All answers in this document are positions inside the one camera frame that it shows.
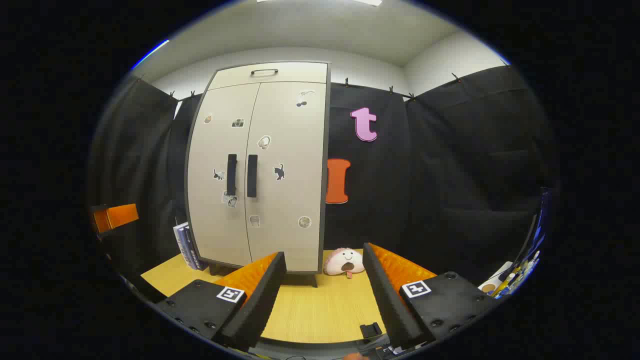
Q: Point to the beige double-door shoe cabinet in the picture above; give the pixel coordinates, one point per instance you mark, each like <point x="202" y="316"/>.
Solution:
<point x="327" y="150"/>

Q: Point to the dark blue box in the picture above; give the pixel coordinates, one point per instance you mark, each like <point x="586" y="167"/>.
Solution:
<point x="192" y="252"/>

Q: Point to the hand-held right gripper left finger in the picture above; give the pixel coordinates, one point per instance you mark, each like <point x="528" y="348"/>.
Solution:
<point x="260" y="305"/>

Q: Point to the ceiling light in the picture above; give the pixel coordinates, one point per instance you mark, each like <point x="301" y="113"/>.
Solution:
<point x="370" y="1"/>

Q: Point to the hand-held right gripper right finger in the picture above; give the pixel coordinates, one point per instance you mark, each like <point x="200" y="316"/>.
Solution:
<point x="390" y="305"/>

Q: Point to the white box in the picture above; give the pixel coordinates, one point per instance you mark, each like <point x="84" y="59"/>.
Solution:
<point x="178" y="232"/>

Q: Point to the beige cabinet door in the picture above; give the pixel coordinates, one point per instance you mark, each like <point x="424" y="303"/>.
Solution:
<point x="212" y="230"/>
<point x="295" y="200"/>

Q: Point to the white paper cup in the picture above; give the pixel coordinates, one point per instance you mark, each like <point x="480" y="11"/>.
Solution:
<point x="487" y="288"/>

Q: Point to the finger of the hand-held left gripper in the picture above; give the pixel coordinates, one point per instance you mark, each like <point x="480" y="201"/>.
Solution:
<point x="120" y="216"/>

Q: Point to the pink smiling plush toy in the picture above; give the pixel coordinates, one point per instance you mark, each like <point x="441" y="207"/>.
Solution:
<point x="345" y="257"/>

